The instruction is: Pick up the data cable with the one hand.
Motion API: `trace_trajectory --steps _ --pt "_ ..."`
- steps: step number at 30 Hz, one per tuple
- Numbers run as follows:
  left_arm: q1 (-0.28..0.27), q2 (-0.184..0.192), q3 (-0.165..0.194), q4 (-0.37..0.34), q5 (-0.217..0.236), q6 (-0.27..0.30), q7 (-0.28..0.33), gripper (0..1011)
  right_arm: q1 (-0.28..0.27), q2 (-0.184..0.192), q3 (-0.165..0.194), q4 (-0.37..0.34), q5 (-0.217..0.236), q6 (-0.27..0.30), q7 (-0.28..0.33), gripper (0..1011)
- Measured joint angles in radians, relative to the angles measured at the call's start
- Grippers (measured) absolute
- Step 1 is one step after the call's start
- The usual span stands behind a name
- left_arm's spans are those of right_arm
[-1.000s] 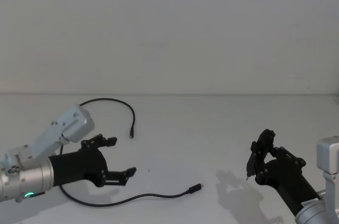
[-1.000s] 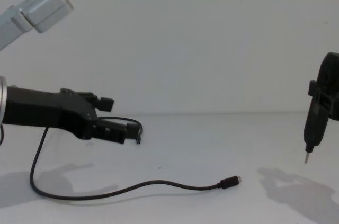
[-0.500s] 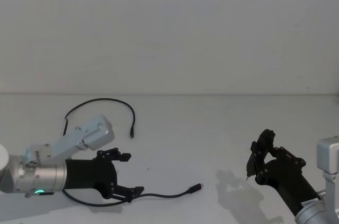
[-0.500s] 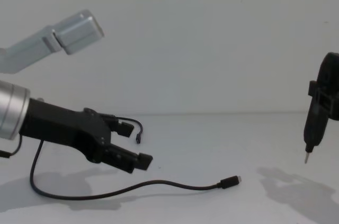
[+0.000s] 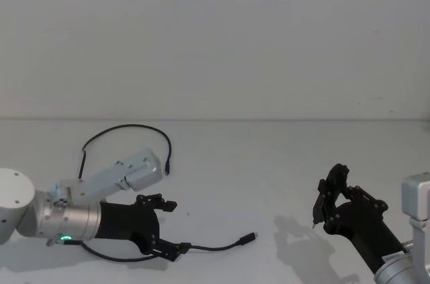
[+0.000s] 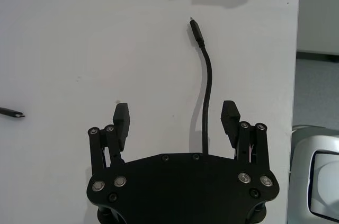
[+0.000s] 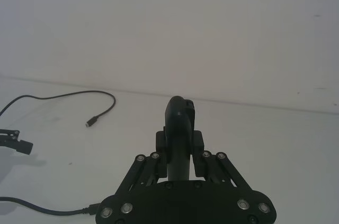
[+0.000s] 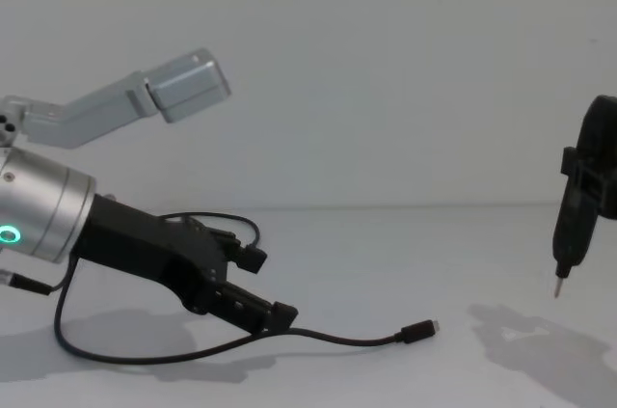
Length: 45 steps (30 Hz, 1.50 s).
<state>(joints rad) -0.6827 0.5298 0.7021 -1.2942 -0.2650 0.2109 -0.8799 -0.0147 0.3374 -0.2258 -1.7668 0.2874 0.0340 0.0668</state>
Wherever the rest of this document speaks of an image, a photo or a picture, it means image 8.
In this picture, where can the black electric screwdriver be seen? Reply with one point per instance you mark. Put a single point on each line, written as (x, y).
(573, 234)

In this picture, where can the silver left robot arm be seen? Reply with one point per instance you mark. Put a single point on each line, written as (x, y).
(43, 215)

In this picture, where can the white table cloth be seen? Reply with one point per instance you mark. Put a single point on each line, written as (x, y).
(385, 379)

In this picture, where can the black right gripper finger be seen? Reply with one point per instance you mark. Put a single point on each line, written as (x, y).
(590, 181)

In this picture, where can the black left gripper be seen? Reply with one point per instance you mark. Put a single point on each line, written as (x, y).
(144, 244)

